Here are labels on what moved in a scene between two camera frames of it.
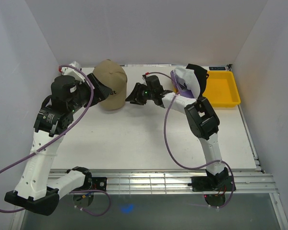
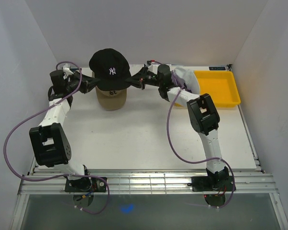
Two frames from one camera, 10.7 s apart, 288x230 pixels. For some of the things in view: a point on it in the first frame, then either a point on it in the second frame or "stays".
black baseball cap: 201,74 -> 111,67
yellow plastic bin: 221,89 stays
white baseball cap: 187,78 stays
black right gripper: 134,97 -> 138,80
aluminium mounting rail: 171,180 stays
